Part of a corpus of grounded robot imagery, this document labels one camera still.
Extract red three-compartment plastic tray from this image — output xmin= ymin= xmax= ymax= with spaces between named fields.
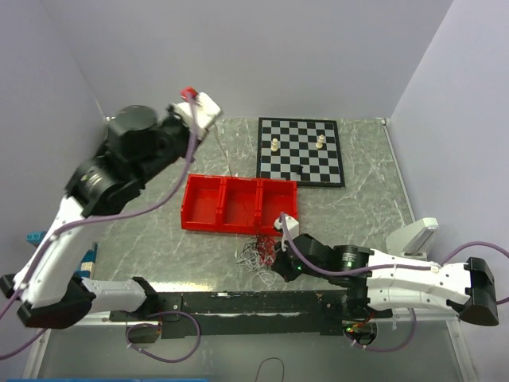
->
xmin=181 ymin=173 xmax=298 ymax=236

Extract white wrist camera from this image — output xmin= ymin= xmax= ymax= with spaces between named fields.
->
xmin=274 ymin=213 xmax=300 ymax=241
xmin=173 ymin=87 xmax=223 ymax=141

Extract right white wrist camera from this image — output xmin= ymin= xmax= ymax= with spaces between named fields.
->
xmin=274 ymin=213 xmax=300 ymax=241

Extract red thin cable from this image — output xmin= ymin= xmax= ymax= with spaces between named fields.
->
xmin=254 ymin=234 xmax=286 ymax=267

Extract black thin cable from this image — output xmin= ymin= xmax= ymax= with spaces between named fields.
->
xmin=210 ymin=123 xmax=275 ymax=266

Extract cream chess piece right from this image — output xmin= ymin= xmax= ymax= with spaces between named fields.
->
xmin=315 ymin=134 xmax=325 ymax=150

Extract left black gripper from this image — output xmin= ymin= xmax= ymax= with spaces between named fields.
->
xmin=134 ymin=102 xmax=208 ymax=184

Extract cream chess piece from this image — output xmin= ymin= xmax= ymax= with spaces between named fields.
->
xmin=270 ymin=138 xmax=278 ymax=152
xmin=315 ymin=134 xmax=325 ymax=150

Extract white grey wedge object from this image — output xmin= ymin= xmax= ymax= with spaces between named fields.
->
xmin=386 ymin=217 xmax=439 ymax=259

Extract blue brown toy block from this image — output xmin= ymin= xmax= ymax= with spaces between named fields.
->
xmin=25 ymin=231 xmax=46 ymax=247

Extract cream chess piece left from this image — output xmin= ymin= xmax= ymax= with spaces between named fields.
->
xmin=270 ymin=138 xmax=278 ymax=152

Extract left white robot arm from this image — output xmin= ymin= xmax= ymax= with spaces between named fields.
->
xmin=1 ymin=100 xmax=204 ymax=329

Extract blue stacked toy blocks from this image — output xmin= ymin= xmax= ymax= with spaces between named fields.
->
xmin=76 ymin=243 xmax=98 ymax=279

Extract thin dark floor cable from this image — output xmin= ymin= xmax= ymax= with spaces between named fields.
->
xmin=254 ymin=357 xmax=286 ymax=382

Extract aluminium frame rail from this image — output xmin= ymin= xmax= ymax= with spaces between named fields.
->
xmin=22 ymin=314 xmax=126 ymax=379

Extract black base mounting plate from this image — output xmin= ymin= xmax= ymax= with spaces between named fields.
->
xmin=109 ymin=290 xmax=393 ymax=339

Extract white thin cable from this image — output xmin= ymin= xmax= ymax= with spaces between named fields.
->
xmin=236 ymin=244 xmax=279 ymax=290

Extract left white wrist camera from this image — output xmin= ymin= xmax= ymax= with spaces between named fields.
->
xmin=173 ymin=87 xmax=223 ymax=141

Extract black grey chessboard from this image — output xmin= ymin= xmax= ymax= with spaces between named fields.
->
xmin=256 ymin=117 xmax=345 ymax=188

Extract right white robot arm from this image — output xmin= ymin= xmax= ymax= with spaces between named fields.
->
xmin=271 ymin=234 xmax=499 ymax=326

